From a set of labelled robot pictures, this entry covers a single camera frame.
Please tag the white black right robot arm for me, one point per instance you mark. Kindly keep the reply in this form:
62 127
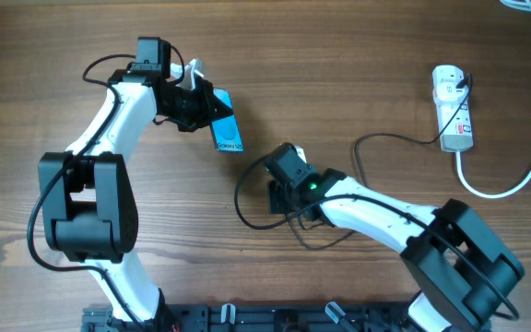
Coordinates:
464 270

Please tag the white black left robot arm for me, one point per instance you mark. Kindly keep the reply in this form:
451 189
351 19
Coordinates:
86 200

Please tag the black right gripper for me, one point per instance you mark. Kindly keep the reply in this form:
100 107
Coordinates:
278 206

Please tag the Galaxy smartphone with cyan screen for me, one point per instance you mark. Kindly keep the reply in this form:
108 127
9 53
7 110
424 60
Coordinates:
224 129

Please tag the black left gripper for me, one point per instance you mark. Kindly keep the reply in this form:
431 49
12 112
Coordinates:
206 103

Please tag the white USB charger plug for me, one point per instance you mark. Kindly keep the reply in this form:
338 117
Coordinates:
447 92

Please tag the white power strip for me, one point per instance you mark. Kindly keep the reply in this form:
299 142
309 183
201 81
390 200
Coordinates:
454 124

